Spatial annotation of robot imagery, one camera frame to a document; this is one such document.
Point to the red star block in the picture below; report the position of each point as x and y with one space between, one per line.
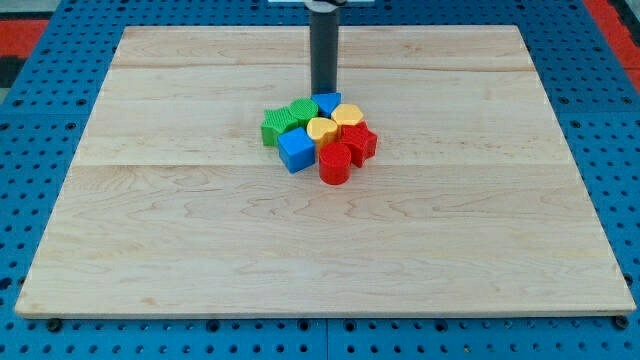
361 141

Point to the green star block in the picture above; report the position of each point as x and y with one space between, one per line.
276 122

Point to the red cylinder block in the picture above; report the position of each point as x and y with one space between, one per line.
334 163

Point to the blue cube block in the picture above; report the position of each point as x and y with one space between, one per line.
296 150

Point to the yellow heart block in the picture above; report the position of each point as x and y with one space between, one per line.
322 131

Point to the yellow hexagon block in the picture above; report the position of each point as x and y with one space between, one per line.
347 115

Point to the green cylinder block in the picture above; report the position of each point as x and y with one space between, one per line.
303 110

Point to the blue triangle block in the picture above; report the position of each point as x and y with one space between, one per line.
327 102

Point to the light wooden board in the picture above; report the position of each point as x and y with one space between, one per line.
471 207

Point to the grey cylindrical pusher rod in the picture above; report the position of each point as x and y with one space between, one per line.
324 40

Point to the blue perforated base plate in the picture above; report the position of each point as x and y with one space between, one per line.
44 113

